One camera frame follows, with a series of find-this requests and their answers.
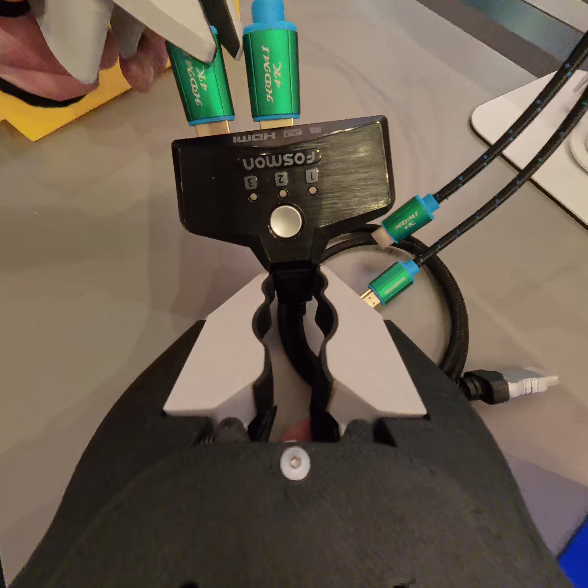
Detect blue storage bin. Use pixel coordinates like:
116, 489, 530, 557
557, 512, 588, 588

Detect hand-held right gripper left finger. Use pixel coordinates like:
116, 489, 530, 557
163, 270, 279, 430

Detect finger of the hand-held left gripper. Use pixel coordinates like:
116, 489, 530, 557
114, 0, 220, 63
201, 0, 245, 61

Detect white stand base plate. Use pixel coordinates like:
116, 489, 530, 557
471, 69, 588, 230

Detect green plug braided HDMI cable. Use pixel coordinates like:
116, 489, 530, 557
242, 0, 588, 311
164, 25, 588, 250

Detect yellow storage bin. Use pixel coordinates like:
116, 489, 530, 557
0, 64, 173, 141

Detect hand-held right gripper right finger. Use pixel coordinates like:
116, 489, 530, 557
315, 266, 430, 425

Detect person's right hand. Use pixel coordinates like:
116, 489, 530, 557
281, 420, 314, 443

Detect black switch pigtail cable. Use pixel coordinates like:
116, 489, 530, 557
269, 230, 560, 444

